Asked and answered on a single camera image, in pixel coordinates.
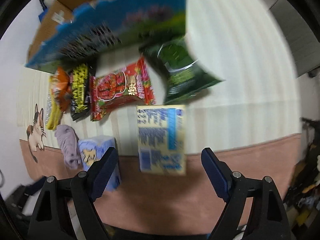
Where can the blue mat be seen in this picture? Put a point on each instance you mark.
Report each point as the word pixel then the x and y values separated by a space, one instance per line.
pixel 42 14

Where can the red snack packet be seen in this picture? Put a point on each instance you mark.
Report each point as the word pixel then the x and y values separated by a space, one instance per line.
pixel 127 85

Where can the cardboard box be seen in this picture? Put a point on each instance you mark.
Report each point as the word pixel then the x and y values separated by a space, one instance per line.
pixel 74 30

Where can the cream blue tissue pack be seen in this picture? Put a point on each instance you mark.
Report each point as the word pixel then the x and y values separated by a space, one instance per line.
pixel 161 136

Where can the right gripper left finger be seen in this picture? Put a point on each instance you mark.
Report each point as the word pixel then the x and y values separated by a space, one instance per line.
pixel 51 219

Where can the silver scrubber yellow ends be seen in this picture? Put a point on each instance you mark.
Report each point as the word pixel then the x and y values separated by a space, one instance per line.
pixel 53 112

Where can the grey chair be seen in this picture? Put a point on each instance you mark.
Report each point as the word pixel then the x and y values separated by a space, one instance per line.
pixel 302 41

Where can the black yellow shoe wipes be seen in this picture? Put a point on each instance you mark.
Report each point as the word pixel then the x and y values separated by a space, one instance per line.
pixel 80 97

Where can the green wipes packet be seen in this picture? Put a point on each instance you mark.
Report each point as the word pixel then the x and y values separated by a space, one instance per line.
pixel 184 75

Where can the purple cloth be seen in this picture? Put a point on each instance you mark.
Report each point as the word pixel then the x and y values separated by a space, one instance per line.
pixel 68 144

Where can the orange panda snack packet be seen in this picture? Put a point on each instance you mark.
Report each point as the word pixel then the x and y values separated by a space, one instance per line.
pixel 61 89

